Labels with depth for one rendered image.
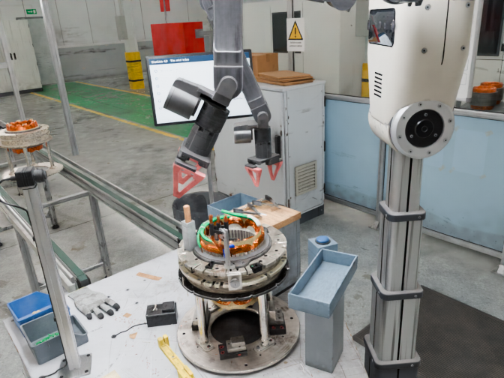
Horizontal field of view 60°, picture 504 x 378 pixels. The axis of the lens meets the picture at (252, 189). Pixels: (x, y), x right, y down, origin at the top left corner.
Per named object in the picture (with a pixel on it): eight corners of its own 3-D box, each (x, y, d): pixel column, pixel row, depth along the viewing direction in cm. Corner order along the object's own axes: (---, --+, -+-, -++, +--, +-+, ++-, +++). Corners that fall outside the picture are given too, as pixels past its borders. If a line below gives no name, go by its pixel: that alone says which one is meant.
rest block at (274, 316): (269, 325, 136) (268, 311, 134) (268, 313, 142) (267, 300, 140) (283, 324, 136) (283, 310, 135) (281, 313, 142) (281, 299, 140)
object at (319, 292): (328, 394, 115) (329, 304, 105) (290, 381, 120) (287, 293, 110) (355, 336, 136) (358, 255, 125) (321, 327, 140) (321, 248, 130)
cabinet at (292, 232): (229, 282, 167) (224, 220, 158) (264, 263, 179) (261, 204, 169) (265, 303, 154) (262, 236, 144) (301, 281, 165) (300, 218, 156)
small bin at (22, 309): (58, 301, 162) (54, 283, 159) (73, 317, 152) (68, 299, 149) (11, 321, 152) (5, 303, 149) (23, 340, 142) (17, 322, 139)
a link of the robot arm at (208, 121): (232, 109, 87) (232, 104, 93) (200, 94, 86) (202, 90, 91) (217, 140, 90) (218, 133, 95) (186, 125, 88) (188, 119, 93)
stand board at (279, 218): (223, 220, 158) (223, 214, 157) (261, 203, 170) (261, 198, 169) (262, 237, 144) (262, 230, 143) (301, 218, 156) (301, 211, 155)
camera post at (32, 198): (81, 362, 131) (37, 183, 111) (80, 370, 129) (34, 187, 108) (70, 364, 131) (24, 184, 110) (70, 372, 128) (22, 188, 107)
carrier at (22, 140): (1, 170, 314) (-11, 128, 303) (59, 160, 331) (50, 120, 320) (3, 186, 282) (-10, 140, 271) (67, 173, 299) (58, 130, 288)
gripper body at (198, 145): (176, 158, 88) (191, 125, 86) (181, 145, 98) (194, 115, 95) (206, 171, 89) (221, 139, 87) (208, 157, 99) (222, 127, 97)
